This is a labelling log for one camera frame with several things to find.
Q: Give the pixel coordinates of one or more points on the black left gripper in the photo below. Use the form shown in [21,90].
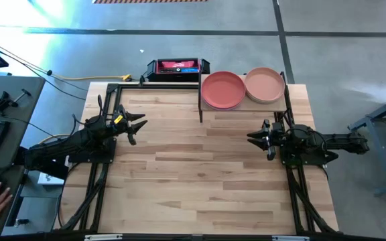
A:
[119,122]

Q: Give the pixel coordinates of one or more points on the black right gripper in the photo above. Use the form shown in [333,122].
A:
[275,135]

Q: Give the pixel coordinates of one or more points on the peach orange plate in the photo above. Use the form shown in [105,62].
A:
[265,85]

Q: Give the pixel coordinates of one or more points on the terracotta red plate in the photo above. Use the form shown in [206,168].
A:
[223,89]

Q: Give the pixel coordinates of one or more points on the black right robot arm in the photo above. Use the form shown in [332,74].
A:
[340,142]

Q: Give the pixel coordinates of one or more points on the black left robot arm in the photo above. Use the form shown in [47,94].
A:
[65,147]

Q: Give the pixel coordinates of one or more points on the black and red toolbox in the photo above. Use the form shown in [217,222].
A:
[178,68]

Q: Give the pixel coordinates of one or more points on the black slanted beam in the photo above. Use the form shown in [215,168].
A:
[55,173]

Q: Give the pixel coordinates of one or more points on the white box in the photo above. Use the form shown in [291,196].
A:
[50,179]

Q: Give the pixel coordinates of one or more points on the grey metal stand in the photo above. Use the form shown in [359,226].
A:
[368,118]

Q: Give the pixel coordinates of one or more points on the grey desk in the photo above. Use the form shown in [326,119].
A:
[18,110]

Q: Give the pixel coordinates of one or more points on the black clamp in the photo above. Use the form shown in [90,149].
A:
[0,102]

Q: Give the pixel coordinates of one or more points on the small black clip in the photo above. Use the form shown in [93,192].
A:
[22,221]

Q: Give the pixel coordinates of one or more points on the wooden shelf with black frame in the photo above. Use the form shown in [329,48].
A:
[270,107]

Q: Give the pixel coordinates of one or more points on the black aluminium table frame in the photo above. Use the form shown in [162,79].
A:
[159,86]

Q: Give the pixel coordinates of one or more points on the silver bracket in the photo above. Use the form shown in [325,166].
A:
[290,238]
[102,237]

